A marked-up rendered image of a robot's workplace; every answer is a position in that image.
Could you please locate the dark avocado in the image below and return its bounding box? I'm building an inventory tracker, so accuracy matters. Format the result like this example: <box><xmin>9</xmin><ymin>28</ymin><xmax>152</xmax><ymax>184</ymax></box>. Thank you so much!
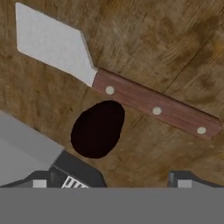
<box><xmin>70</xmin><ymin>100</ymin><xmax>126</xmax><ymax>159</ymax></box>

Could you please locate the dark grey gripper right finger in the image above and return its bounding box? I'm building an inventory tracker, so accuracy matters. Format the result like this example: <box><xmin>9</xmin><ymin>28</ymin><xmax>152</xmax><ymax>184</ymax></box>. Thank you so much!
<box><xmin>167</xmin><ymin>171</ymin><xmax>224</xmax><ymax>189</ymax></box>

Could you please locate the spatula with wooden handle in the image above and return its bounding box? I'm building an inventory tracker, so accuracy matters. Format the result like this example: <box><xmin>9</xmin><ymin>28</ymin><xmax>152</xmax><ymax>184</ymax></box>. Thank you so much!
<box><xmin>15</xmin><ymin>2</ymin><xmax>223</xmax><ymax>140</ymax></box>

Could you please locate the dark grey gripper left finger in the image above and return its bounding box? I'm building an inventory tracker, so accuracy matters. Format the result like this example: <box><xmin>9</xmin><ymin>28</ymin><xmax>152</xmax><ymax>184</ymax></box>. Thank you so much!
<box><xmin>1</xmin><ymin>170</ymin><xmax>63</xmax><ymax>189</ymax></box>

